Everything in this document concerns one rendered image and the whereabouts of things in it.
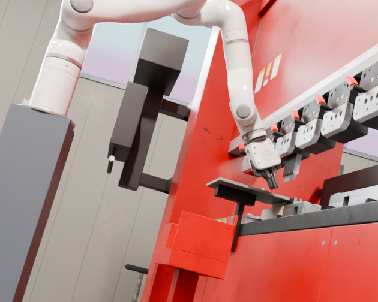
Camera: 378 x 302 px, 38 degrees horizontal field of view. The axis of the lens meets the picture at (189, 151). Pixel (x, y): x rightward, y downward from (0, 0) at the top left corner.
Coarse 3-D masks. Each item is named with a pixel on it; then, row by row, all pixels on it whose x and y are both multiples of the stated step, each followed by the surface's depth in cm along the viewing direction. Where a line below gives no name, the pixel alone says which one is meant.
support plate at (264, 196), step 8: (208, 184) 202; (216, 184) 196; (224, 184) 193; (232, 184) 189; (240, 184) 189; (248, 192) 196; (256, 192) 193; (264, 192) 190; (256, 200) 207; (264, 200) 203; (272, 200) 199; (280, 200) 196; (288, 200) 192
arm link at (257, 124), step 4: (256, 108) 189; (256, 112) 185; (256, 116) 184; (256, 120) 185; (260, 120) 187; (236, 124) 189; (252, 124) 185; (256, 124) 185; (260, 124) 186; (240, 128) 187; (244, 128) 186; (248, 128) 185; (252, 128) 185; (256, 128) 185; (260, 128) 186; (264, 128) 188; (240, 132) 188; (244, 132) 186; (248, 132) 185
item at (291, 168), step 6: (294, 156) 202; (300, 156) 200; (288, 162) 206; (294, 162) 200; (300, 162) 200; (288, 168) 204; (294, 168) 199; (288, 174) 203; (294, 174) 199; (288, 180) 203
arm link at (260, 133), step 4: (252, 132) 185; (256, 132) 184; (260, 132) 185; (264, 132) 186; (244, 136) 187; (248, 136) 185; (252, 136) 184; (256, 136) 184; (260, 136) 186; (264, 136) 188; (244, 140) 187; (248, 140) 186; (252, 140) 186
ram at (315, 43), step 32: (288, 0) 262; (320, 0) 216; (352, 0) 184; (288, 32) 246; (320, 32) 205; (352, 32) 176; (256, 64) 286; (288, 64) 232; (320, 64) 195; (256, 96) 267; (288, 96) 220
